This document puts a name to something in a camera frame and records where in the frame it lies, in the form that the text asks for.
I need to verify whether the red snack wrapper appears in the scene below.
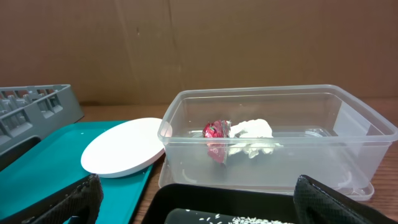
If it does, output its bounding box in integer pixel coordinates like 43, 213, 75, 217
202, 120, 231, 164

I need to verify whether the clear plastic bin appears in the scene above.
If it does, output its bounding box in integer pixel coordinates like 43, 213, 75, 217
158, 85, 397, 201

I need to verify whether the black tray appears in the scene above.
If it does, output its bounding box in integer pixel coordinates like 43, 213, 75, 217
143, 184, 299, 223

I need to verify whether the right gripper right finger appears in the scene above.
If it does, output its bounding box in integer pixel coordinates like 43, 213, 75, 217
293, 175, 397, 224

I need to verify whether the teal serving tray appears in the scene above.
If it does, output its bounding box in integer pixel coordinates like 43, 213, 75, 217
1, 121, 152, 223

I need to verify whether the pile of rice grains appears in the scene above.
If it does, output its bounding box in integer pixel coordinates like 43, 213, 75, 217
183, 209, 293, 224

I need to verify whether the white napkin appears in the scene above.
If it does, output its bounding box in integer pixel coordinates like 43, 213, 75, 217
227, 119, 283, 159

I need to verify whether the large white plate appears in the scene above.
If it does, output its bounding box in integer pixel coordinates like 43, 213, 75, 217
80, 118, 165, 179

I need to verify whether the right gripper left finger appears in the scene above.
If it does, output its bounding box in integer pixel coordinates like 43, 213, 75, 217
1, 174, 104, 224

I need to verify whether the grey dish rack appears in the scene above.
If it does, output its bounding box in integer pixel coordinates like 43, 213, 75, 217
1, 84, 84, 170

